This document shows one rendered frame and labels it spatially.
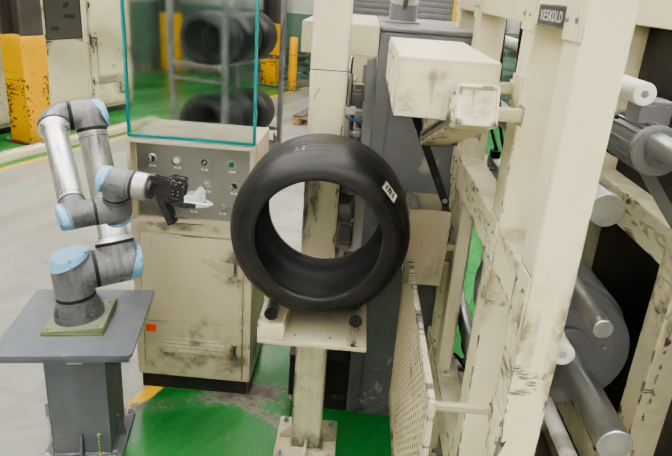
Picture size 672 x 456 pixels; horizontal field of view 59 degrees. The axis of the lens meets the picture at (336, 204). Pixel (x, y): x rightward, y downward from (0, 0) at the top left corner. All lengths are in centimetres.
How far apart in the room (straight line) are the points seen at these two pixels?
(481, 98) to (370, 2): 1029
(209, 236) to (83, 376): 75
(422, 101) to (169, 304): 180
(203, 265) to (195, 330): 35
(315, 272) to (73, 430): 124
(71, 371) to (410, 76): 180
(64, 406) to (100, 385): 18
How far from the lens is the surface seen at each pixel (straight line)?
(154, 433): 294
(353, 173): 175
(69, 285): 247
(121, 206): 207
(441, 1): 1120
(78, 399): 270
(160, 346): 303
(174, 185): 197
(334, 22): 206
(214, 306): 284
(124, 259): 247
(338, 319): 216
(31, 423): 313
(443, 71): 146
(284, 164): 178
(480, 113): 138
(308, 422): 271
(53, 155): 232
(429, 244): 218
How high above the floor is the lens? 192
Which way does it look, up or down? 20 degrees down
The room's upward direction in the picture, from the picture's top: 4 degrees clockwise
